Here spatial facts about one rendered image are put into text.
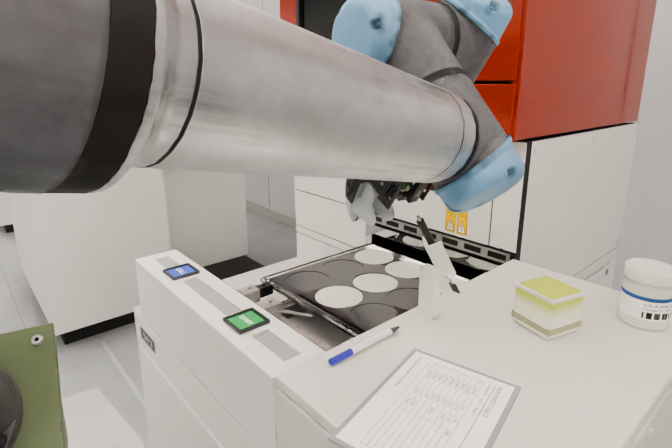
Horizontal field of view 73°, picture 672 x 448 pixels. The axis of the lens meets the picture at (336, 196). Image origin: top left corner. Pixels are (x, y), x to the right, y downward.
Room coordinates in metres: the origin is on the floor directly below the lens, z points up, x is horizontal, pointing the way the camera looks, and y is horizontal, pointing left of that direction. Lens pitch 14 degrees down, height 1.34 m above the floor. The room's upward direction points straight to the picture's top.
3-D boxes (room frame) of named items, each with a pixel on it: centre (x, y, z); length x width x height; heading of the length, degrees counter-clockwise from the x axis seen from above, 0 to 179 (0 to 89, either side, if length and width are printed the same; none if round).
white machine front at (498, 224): (1.25, -0.13, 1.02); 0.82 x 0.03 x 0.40; 41
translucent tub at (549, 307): (0.65, -0.33, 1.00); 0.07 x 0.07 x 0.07; 26
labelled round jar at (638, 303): (0.67, -0.50, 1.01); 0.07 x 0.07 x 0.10
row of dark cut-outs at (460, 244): (1.11, -0.24, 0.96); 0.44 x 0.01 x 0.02; 41
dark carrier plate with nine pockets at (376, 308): (0.95, -0.09, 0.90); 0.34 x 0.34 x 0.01; 41
